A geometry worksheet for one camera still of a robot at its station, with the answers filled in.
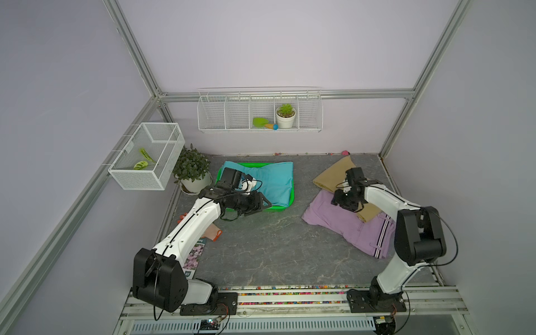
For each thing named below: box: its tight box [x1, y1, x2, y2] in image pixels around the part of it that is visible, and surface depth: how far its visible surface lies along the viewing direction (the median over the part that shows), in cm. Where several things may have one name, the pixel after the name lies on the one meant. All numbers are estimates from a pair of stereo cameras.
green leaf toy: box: [133, 147, 158, 171], surface depth 77 cm
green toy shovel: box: [251, 117, 279, 131], surface depth 102 cm
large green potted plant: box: [172, 143, 213, 196], surface depth 93 cm
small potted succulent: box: [275, 103, 297, 129], surface depth 93 cm
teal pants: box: [220, 161, 294, 207], surface depth 101 cm
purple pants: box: [302, 189, 398, 259], surface depth 93 cm
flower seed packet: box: [182, 237, 208, 280], surface depth 85 cm
